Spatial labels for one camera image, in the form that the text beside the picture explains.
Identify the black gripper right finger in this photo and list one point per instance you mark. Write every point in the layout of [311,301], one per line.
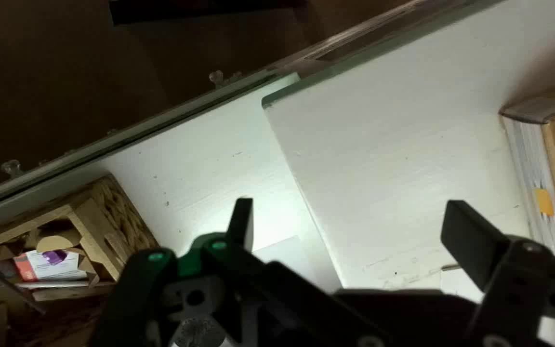
[473,241]

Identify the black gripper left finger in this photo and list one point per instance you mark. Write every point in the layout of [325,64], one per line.
[240,222]

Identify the wooden box with woven sides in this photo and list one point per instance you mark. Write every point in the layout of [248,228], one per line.
[107,214]

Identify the white red purple card box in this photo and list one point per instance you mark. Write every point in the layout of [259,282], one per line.
[53,265]

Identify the white cabinet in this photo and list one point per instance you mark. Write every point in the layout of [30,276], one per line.
[386,160]

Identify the half-round wooden block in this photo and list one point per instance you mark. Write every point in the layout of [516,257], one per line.
[59,243]

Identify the metal window rail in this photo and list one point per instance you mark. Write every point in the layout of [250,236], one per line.
[163,122]

